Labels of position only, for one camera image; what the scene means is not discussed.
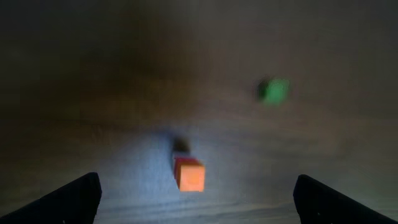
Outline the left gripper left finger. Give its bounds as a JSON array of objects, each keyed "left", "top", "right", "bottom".
[{"left": 0, "top": 172, "right": 103, "bottom": 224}]

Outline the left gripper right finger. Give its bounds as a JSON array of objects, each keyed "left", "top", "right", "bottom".
[{"left": 293, "top": 174, "right": 398, "bottom": 224}]

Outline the red cube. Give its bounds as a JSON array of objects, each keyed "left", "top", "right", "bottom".
[{"left": 172, "top": 156, "right": 203, "bottom": 187}]

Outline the orange cube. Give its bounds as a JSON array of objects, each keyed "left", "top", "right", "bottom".
[{"left": 177, "top": 164, "right": 206, "bottom": 193}]

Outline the green cube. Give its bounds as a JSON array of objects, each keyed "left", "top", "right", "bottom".
[{"left": 255, "top": 77, "right": 292, "bottom": 106}]

